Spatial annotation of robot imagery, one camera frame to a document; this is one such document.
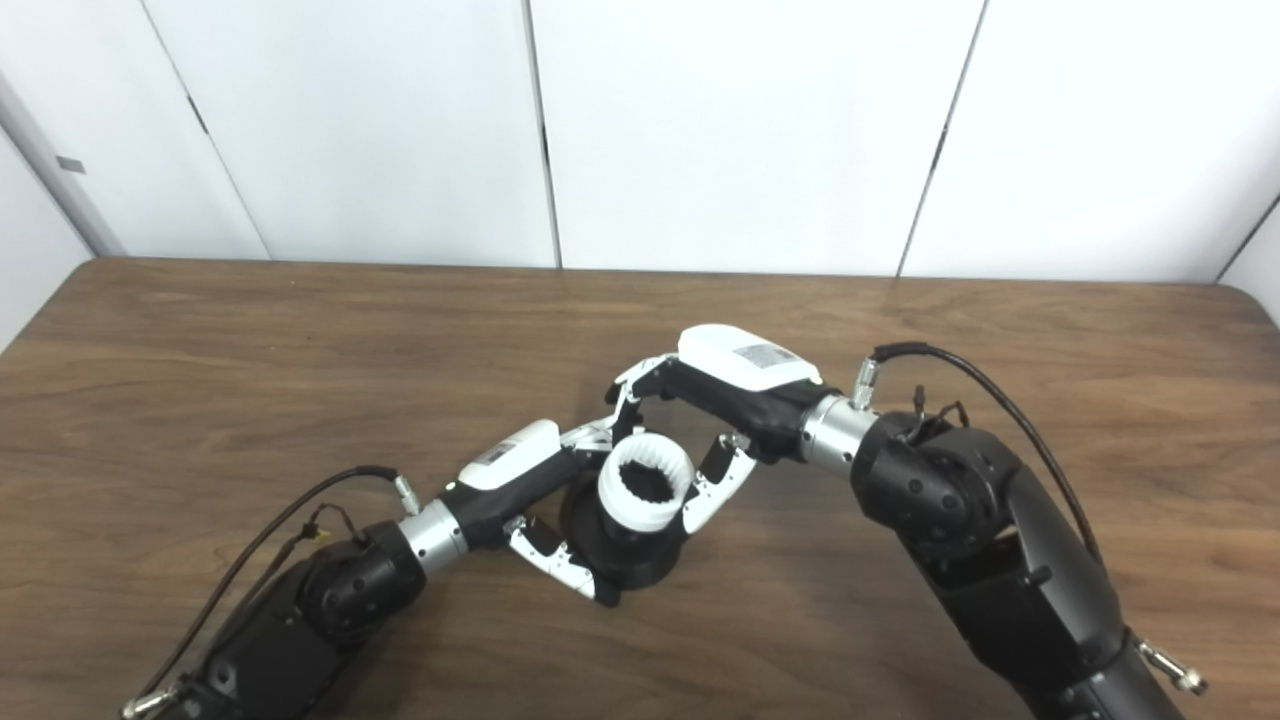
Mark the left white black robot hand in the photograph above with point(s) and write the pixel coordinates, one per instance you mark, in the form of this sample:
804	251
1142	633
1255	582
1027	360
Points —
510	465

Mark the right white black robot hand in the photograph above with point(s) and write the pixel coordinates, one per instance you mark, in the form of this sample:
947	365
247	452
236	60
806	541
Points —
745	385

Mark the round black plastic part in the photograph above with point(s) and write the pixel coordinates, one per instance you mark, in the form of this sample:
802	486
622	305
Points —
630	555

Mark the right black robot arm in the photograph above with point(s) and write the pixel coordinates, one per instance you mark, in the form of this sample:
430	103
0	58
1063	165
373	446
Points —
980	530

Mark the small gray wall tag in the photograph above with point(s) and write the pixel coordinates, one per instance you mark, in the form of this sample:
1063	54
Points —
71	164

